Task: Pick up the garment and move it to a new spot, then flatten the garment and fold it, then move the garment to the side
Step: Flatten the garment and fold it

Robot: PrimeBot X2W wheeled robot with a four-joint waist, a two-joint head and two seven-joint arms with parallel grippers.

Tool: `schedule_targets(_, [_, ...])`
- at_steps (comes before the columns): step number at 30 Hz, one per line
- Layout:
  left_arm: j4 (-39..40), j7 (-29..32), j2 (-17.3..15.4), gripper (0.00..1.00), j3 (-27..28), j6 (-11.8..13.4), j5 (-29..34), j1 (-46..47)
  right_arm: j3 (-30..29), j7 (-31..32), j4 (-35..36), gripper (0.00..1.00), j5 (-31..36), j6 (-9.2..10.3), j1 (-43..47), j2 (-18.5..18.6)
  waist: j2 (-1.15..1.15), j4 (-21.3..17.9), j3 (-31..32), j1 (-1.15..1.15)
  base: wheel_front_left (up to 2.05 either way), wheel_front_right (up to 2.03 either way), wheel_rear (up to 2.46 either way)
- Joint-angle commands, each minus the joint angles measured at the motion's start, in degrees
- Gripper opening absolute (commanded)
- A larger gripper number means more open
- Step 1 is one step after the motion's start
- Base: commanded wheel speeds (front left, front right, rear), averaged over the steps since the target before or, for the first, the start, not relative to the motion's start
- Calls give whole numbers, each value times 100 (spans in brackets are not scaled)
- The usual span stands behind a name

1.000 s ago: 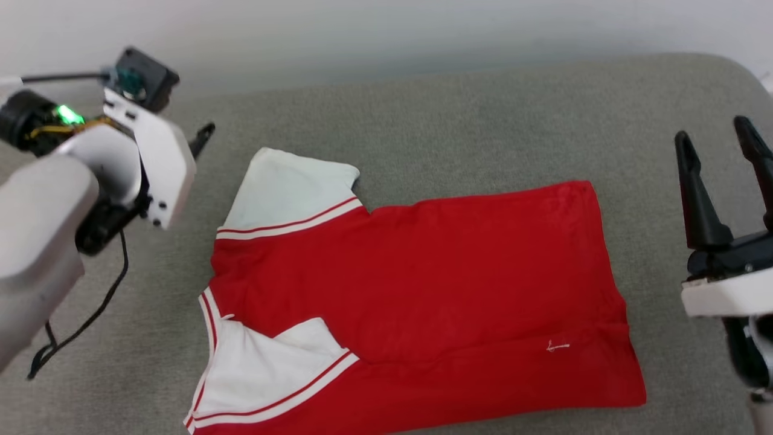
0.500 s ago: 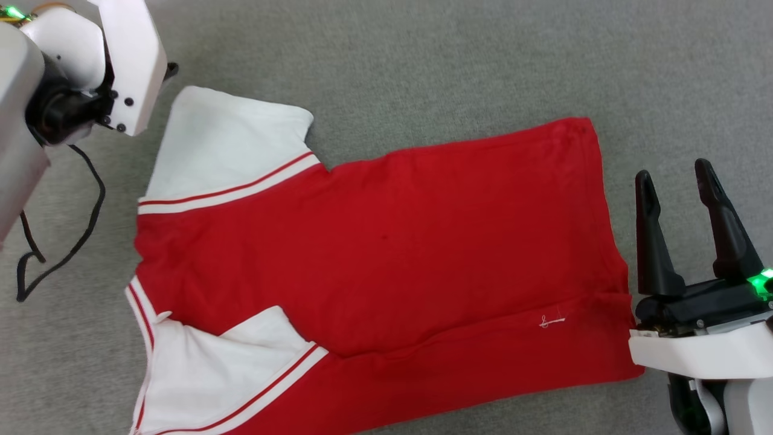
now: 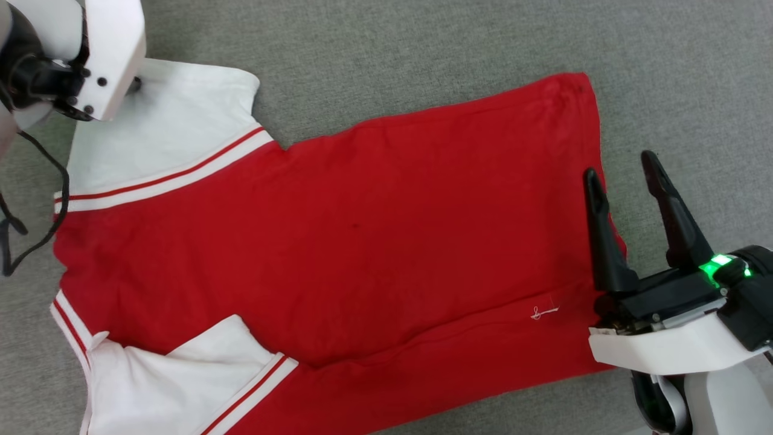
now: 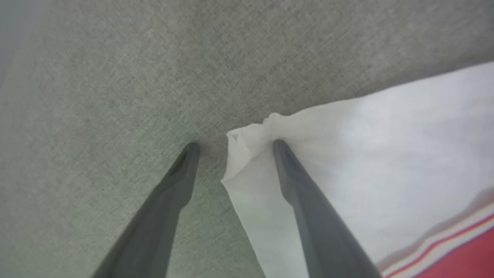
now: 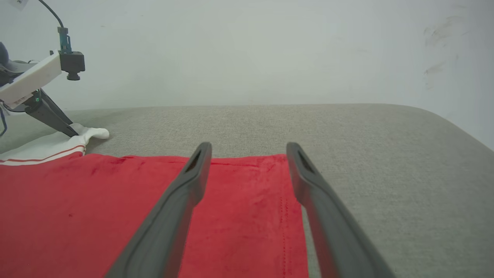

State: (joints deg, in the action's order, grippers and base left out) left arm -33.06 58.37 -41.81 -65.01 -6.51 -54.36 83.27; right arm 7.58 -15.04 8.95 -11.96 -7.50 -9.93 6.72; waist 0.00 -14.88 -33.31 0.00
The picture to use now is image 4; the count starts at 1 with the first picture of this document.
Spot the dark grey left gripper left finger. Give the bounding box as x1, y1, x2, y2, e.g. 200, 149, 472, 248
92, 142, 201, 278

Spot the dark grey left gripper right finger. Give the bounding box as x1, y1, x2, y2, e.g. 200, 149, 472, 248
272, 139, 383, 278

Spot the red and white garment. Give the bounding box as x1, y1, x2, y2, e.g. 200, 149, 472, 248
220, 61, 494, 278

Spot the grey fabric sofa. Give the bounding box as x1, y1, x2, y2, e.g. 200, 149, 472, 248
0, 0, 494, 278

